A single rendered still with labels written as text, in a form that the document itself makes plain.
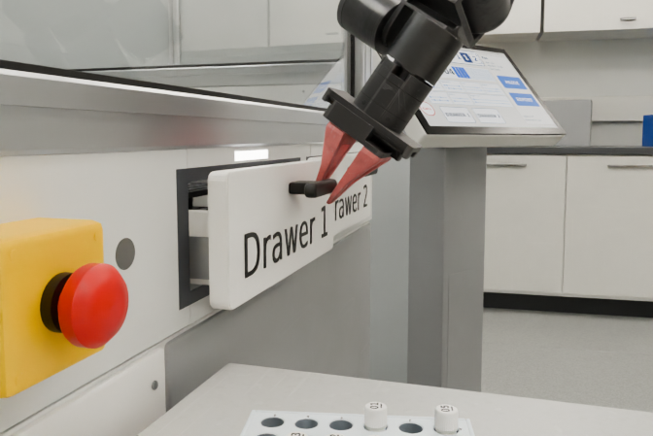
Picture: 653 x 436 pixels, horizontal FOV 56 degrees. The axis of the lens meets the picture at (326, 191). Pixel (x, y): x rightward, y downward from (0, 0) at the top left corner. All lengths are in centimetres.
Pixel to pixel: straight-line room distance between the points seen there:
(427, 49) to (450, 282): 102
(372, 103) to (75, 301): 37
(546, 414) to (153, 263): 30
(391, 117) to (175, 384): 30
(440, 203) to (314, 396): 106
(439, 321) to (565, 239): 201
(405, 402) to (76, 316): 27
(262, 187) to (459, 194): 103
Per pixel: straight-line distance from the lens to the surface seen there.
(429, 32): 59
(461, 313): 160
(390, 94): 59
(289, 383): 51
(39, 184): 38
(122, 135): 43
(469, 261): 159
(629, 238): 355
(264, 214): 55
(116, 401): 46
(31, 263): 31
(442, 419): 35
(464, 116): 142
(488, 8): 62
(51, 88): 38
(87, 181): 41
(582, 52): 421
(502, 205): 344
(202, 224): 51
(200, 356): 56
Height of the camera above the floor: 96
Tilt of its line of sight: 5 degrees down
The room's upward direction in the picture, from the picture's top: straight up
